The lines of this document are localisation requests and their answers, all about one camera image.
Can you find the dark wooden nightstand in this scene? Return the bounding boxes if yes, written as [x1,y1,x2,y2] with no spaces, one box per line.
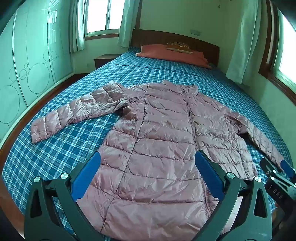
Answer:
[93,54,121,70]

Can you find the dark wooden headboard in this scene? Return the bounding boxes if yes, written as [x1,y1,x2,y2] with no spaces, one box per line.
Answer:
[131,29,220,67]

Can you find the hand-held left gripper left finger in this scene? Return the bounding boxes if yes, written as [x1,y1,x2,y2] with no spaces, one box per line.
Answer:
[24,152,109,241]

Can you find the orange red pillow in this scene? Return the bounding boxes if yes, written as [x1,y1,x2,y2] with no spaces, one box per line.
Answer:
[135,44,212,69]

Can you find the pale green curtain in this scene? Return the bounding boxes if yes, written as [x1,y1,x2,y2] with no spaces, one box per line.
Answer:
[225,0,271,85]
[69,0,86,53]
[118,0,141,48]

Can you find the wooden framed window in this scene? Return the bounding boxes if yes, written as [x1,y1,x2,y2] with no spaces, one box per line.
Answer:
[259,0,296,105]
[83,0,126,41]

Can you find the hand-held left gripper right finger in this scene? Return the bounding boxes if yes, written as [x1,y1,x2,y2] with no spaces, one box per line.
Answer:
[195,150,273,241]

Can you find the wardrobe with circle pattern doors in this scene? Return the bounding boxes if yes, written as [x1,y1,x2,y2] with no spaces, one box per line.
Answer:
[0,0,75,144]

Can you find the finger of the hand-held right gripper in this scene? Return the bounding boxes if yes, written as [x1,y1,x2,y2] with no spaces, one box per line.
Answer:
[280,160,296,180]
[260,158,285,180]

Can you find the bed with blue plaid sheet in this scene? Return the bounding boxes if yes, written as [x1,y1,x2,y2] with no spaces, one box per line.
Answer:
[0,46,293,241]

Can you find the small brown printed cushion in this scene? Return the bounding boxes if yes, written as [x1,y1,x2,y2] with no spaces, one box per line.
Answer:
[166,41,193,54]

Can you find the pink quilted down jacket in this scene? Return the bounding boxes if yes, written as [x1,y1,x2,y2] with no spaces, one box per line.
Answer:
[31,80,289,241]

